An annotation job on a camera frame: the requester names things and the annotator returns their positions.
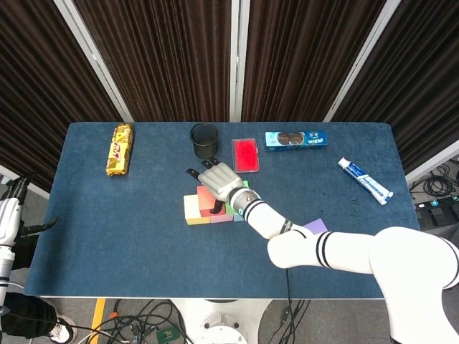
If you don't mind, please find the gold biscuit packet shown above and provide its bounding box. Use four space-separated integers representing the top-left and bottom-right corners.
105 123 135 177

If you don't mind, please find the white blue toothpaste tube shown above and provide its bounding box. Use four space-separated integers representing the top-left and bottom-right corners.
336 156 394 206

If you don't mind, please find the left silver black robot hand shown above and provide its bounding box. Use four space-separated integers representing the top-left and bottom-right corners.
0 173 60 247

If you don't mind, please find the white partition post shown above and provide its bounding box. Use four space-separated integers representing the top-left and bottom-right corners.
0 164 51 200
322 0 402 123
53 0 136 123
404 141 459 183
229 0 251 123

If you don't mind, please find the purple foam cube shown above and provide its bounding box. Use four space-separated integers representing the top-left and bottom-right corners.
303 218 329 236

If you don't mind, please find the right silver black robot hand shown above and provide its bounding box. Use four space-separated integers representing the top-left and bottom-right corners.
185 157 245 215

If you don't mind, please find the black trouser leg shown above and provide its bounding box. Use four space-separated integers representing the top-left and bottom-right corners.
0 292 58 340

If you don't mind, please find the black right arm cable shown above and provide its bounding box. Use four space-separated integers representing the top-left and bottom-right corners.
285 268 301 344

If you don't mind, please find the red ink pad case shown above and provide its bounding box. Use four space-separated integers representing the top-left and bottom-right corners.
231 138 260 174

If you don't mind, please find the blue cookie box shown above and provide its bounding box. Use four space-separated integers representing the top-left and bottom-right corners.
264 130 328 153

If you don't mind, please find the brown curtain panel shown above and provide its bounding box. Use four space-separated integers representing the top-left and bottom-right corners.
240 0 387 123
73 0 233 123
331 0 459 175
0 0 125 193

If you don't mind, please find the green circuit board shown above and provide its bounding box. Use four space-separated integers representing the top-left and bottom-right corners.
156 328 180 344

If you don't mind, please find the black floor cable tangle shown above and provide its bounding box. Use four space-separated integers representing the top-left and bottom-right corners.
412 164 459 201
102 299 191 344

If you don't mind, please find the pink foam cube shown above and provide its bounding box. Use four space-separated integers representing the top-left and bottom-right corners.
209 203 234 224

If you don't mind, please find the red foam cube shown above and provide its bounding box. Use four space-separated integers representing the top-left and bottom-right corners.
197 185 227 218

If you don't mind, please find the yellow foam cube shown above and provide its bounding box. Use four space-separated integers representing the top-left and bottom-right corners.
183 194 212 226

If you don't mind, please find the white table frame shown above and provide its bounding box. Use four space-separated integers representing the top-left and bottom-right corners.
39 295 387 302

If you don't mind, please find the black mesh pen holder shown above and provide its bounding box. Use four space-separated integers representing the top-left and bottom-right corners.
189 123 219 159

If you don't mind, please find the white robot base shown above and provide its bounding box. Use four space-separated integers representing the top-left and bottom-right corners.
171 299 274 344

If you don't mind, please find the black white sneaker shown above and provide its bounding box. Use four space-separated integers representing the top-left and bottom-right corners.
48 311 78 343

